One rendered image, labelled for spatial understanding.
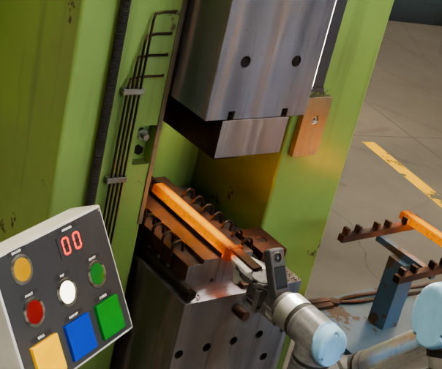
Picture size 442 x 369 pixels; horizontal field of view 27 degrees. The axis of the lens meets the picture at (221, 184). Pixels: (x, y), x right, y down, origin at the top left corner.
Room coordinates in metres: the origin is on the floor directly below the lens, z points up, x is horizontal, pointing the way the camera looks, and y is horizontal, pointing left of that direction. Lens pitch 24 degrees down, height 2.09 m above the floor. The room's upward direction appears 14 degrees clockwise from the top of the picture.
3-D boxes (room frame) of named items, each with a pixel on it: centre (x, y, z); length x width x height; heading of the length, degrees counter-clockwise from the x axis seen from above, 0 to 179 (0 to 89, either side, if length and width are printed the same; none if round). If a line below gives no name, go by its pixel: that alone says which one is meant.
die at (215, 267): (2.15, 0.09, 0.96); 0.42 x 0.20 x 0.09; 42
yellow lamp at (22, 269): (1.45, 0.32, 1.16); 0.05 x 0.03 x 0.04; 132
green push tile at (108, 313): (1.60, 0.16, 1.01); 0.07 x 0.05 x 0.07; 157
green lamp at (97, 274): (1.62, 0.20, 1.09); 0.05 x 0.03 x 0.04; 132
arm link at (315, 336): (1.76, -0.29, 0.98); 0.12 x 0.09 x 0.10; 42
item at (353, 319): (2.25, -0.53, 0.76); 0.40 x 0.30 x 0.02; 132
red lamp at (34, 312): (1.44, 0.28, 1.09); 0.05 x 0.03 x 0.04; 132
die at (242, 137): (2.15, 0.09, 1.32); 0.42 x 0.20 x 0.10; 42
